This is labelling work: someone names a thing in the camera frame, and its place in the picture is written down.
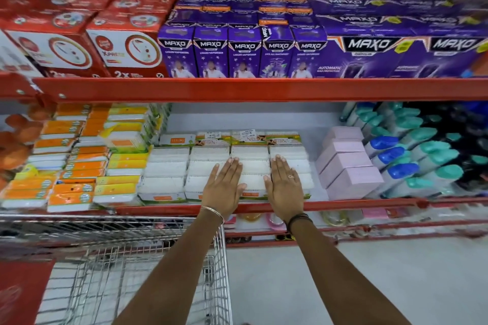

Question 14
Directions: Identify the row of dark bottles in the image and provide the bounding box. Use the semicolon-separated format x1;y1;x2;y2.
431;102;488;194

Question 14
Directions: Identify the bunch of orange hanging items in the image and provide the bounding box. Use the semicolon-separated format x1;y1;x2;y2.
0;100;58;190

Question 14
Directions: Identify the stack of red white boxes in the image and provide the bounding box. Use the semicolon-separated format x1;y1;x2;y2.
0;0;180;78

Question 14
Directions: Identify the stack of white packets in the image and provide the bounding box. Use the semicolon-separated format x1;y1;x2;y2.
137;129;315;206

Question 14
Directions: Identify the person's left hand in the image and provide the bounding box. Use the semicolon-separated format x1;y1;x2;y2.
201;157;248;222

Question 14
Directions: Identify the stack of small purple boxes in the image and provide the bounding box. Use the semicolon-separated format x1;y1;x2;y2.
157;0;329;79

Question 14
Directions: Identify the person's right forearm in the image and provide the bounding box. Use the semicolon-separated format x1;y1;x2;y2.
287;218;411;325

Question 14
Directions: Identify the metal wire shopping cart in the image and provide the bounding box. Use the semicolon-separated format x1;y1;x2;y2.
0;214;234;325

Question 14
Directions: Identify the black thread bracelet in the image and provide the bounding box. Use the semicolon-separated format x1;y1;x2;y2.
286;213;314;234

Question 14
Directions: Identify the person's left forearm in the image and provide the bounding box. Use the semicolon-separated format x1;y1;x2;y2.
113;208;225;325

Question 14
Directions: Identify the red metal shelf rack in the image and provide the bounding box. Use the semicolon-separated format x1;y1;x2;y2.
0;71;488;249

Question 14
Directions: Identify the stack of large purple boxes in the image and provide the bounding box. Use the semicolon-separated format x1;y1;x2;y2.
300;0;488;79

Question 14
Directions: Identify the row of teal capped bottles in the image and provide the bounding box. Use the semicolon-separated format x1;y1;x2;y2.
340;102;488;200

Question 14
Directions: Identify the yellow coiled item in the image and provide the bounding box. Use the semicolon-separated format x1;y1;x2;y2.
320;210;351;227

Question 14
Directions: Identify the silver bangle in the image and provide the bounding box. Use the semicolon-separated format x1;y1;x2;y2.
199;205;226;225

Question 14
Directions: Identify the pink box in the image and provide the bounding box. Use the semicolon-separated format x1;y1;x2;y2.
316;139;369;165
322;126;365;147
317;151;375;184
325;166;385;201

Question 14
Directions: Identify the person's right hand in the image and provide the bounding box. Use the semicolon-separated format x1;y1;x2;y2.
264;155;306;222

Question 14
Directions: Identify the white bottle blue cap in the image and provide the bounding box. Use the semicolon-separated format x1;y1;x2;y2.
379;163;421;190
364;135;400;158
371;147;406;170

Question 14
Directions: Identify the stack of orange yellow packets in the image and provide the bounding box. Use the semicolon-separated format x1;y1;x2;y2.
0;103;173;213

